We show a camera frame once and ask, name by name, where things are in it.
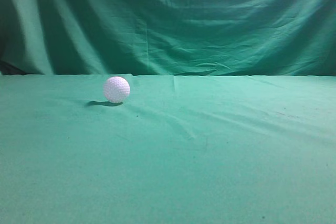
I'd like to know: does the white dimpled golf ball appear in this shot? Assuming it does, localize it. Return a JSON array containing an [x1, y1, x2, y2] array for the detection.
[[103, 77, 131, 103]]

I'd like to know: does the green backdrop curtain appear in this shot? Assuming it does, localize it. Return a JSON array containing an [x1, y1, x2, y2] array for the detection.
[[1, 0, 335, 76]]

